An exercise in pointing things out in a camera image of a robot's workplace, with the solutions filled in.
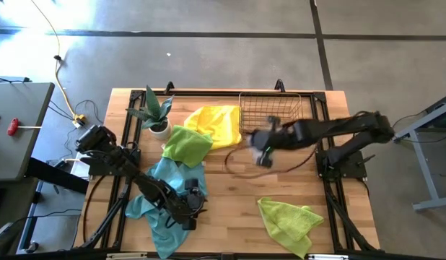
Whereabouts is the lime green microfiber towel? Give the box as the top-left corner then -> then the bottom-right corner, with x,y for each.
257,196 -> 325,259

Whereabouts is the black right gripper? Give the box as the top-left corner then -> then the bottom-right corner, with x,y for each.
249,115 -> 287,169

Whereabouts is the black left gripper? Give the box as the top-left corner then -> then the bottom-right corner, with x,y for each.
178,178 -> 209,232

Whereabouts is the dark grey work table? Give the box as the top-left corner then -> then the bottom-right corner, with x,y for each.
0,82 -> 56,182

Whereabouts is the black device with indicator light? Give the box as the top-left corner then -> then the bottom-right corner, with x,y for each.
0,222 -> 20,257

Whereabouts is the red-handled screwdriver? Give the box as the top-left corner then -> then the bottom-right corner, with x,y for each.
6,118 -> 43,137

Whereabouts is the copper wire basket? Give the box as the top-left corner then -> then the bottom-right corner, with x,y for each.
238,92 -> 305,137

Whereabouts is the green plant in white pot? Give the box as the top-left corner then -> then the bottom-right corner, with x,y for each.
126,84 -> 175,141

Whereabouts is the silver metal bracket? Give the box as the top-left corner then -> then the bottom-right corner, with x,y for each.
106,252 -> 148,260
307,253 -> 349,260

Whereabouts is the light grey metal table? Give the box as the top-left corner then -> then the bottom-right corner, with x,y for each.
390,91 -> 446,212

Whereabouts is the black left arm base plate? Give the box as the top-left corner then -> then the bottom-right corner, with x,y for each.
80,146 -> 141,177

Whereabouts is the yellow microfiber towel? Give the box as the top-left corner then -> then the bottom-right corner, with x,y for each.
183,105 -> 243,151

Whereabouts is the white box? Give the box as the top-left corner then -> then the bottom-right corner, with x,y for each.
69,150 -> 94,181

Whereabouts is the black table foot beam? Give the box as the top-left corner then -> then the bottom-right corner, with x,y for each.
25,157 -> 90,195

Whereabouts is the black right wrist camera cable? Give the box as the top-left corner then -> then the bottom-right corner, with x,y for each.
224,144 -> 320,181

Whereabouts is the black aluminium table frame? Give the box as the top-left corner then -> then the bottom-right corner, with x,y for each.
74,78 -> 382,254

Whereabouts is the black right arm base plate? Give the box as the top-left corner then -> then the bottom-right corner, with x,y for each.
315,149 -> 375,181

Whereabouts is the yellow extension cable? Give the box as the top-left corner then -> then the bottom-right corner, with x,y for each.
30,0 -> 87,129

